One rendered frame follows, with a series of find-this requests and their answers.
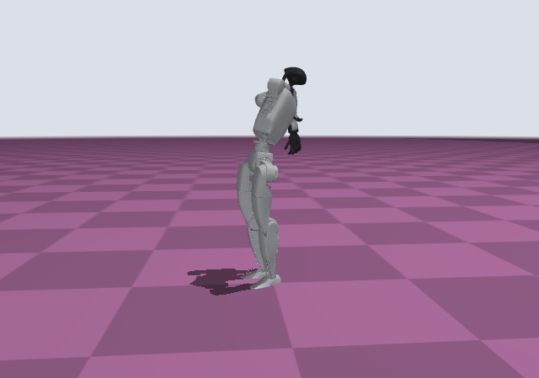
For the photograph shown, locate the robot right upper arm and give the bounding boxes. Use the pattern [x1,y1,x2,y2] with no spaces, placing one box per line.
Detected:
[255,93,266,108]

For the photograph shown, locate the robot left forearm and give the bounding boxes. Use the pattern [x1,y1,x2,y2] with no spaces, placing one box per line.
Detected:
[291,89,298,130]

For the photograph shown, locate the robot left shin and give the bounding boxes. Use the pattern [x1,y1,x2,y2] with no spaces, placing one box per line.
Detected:
[259,221,279,280]

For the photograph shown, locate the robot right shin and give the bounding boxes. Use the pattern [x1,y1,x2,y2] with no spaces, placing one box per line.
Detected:
[245,221,265,273]

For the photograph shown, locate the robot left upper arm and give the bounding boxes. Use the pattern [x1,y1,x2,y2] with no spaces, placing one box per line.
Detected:
[267,78,294,96]

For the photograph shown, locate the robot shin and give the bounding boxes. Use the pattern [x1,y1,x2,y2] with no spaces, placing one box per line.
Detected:
[259,221,279,280]
[245,221,265,273]

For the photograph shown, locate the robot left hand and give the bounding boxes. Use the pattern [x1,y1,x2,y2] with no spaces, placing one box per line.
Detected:
[285,125,302,155]

